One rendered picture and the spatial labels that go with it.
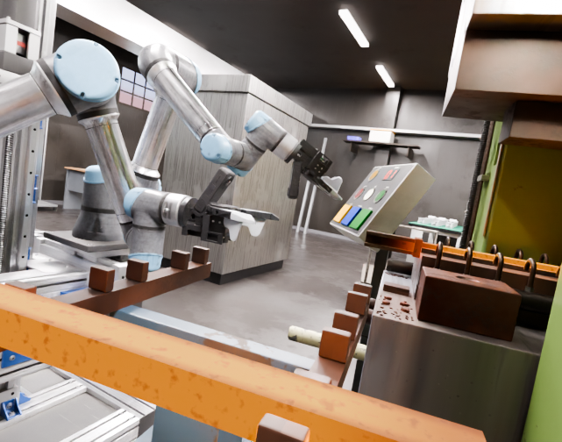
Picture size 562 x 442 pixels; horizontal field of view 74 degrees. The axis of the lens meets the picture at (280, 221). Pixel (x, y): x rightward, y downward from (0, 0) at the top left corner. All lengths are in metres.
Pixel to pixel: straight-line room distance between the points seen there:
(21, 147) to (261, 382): 1.13
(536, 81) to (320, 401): 0.63
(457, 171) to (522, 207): 8.23
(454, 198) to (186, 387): 9.01
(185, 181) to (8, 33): 2.96
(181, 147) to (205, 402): 3.94
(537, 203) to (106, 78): 0.93
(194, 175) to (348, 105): 6.59
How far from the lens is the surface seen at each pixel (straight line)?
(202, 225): 0.85
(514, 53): 0.73
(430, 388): 0.58
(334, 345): 0.28
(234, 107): 3.78
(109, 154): 1.01
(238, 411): 0.19
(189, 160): 4.01
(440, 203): 9.15
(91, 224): 1.28
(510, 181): 0.96
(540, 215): 0.98
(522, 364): 0.58
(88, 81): 0.86
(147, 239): 0.91
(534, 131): 0.75
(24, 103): 0.88
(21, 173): 1.26
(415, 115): 9.51
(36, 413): 1.60
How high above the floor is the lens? 1.07
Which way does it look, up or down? 5 degrees down
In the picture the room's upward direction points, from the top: 9 degrees clockwise
